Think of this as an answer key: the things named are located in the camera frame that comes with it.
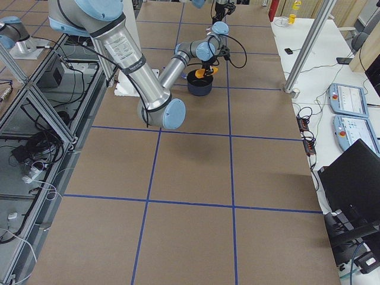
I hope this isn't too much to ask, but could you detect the black monitor stand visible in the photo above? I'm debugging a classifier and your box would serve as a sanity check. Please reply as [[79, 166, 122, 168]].
[[324, 206, 379, 274]]

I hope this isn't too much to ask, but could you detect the teach pendant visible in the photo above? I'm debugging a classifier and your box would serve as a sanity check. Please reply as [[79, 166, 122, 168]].
[[327, 83, 369, 118], [332, 115, 379, 154]]

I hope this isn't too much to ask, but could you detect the lower teach pendant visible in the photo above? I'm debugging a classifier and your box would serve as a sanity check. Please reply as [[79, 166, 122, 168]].
[[332, 115, 379, 154]]

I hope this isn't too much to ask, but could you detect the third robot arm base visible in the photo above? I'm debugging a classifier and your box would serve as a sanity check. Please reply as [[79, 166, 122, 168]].
[[1, 16, 41, 60]]

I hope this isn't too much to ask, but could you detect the orange black power strip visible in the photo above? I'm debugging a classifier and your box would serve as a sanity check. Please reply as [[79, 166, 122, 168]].
[[296, 116, 316, 157]]

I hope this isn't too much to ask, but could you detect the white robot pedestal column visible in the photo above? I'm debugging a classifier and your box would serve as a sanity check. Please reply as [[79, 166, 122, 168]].
[[116, 1, 162, 102]]

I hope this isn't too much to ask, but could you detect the aluminium frame post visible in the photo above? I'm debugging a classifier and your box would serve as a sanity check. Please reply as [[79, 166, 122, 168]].
[[283, 0, 337, 99]]

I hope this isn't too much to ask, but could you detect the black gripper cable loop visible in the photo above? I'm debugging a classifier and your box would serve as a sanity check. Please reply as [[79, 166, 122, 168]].
[[219, 34, 248, 69]]

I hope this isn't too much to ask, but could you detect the upper teach pendant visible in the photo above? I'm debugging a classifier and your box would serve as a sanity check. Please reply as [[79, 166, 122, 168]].
[[327, 83, 369, 118]]

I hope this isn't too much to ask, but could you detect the orange toy corn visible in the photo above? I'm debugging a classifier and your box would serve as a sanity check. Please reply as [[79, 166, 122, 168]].
[[195, 66, 219, 79]]

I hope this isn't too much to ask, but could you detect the dark blue pot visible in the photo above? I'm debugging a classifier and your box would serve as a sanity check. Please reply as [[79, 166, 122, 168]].
[[186, 70, 214, 96]]

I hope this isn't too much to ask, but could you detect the black laptop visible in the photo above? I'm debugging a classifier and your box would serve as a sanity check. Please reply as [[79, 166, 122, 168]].
[[318, 139, 379, 221]]

